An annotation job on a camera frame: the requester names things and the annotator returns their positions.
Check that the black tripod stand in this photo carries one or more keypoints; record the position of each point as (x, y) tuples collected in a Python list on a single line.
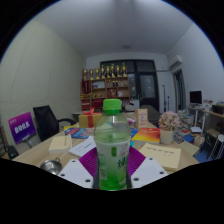
[(164, 98)]

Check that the green drink bottle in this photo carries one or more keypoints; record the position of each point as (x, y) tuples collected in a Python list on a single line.
[(112, 156)]

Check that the small metal cup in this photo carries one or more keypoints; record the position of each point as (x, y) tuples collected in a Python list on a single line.
[(50, 166)]

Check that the pale yellow book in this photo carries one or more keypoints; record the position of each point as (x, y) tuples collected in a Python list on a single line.
[(60, 144), (160, 156)]

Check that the orange red book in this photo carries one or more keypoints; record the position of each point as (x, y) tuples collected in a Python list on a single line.
[(146, 135)]

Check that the yellow gift box red ribbon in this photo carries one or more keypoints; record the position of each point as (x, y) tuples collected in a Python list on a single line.
[(89, 119)]

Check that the stack of books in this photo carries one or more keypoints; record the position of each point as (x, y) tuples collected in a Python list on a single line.
[(186, 120)]

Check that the pink flowers in white pot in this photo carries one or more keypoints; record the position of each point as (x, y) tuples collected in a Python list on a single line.
[(169, 121)]

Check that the wooden shelf unit with trophies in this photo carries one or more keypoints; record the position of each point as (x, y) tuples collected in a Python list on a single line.
[(106, 88)]

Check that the dark wooden stool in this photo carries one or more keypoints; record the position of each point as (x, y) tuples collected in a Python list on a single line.
[(208, 140)]

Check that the black textured chair back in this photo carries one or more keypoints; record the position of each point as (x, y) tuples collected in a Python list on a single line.
[(12, 151)]

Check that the purple sign board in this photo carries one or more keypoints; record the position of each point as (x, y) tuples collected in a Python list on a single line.
[(21, 127)]

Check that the black box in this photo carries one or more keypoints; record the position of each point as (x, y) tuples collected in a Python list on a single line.
[(218, 109)]

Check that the blue colourful book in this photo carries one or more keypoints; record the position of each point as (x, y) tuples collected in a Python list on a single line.
[(78, 132)]

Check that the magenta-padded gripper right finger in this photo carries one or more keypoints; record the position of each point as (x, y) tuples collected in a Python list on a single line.
[(150, 170)]

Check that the dark glass double door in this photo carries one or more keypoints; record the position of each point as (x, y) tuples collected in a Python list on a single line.
[(146, 86)]

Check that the white printed booklet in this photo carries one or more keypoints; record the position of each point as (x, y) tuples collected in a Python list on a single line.
[(82, 147)]

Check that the long cluttered side desk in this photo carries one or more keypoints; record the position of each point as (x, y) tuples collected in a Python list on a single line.
[(206, 113)]

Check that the white wall air conditioner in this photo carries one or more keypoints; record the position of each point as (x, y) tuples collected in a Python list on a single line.
[(175, 61)]

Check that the white round stool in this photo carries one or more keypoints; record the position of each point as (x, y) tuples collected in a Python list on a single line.
[(219, 146)]

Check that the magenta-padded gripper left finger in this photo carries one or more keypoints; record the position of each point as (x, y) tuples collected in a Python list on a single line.
[(75, 170)]

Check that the small standing framed card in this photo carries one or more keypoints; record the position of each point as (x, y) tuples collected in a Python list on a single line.
[(141, 118)]

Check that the black swivel office chair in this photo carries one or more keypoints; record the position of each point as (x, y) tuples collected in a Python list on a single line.
[(46, 121)]

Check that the black computer monitor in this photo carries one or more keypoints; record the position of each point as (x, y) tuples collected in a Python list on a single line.
[(195, 97)]

